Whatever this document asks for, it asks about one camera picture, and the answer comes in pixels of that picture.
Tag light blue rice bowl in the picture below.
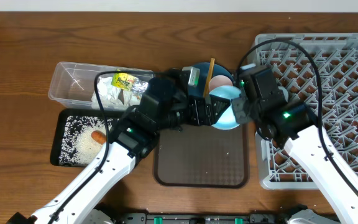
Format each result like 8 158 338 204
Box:
209 85 241 130

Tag black plastic tray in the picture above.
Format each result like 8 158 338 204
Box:
49 108 130 167

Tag green yellow snack wrapper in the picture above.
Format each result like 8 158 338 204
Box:
111 73 149 96

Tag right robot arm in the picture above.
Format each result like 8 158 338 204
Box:
232 95 358 223

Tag white rice pile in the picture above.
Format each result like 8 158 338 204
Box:
58 115 106 167

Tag grey dishwasher rack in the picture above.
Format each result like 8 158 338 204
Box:
247 33 358 175

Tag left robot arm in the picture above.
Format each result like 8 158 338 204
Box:
8 78 231 223

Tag right wooden chopstick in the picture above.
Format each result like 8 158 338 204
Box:
204 58 216 98

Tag brown serving tray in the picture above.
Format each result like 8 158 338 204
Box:
153 125 249 189

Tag white tissue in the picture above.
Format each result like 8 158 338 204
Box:
97 77 140 108

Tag pink cup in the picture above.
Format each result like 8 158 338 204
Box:
208 75 233 92

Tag dark blue plate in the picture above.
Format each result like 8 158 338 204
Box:
188 62 234 97

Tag light blue cup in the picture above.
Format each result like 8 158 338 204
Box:
278 86 289 102

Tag orange carrot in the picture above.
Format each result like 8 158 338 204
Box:
91 131 106 145

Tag clear plastic bin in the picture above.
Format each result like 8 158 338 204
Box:
48 61 157 111

